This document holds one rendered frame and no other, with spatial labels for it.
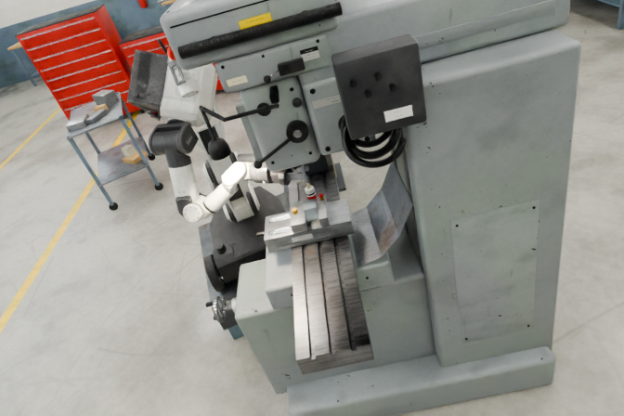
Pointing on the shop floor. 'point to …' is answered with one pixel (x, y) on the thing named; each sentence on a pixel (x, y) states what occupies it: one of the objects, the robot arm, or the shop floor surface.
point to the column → (492, 192)
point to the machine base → (420, 384)
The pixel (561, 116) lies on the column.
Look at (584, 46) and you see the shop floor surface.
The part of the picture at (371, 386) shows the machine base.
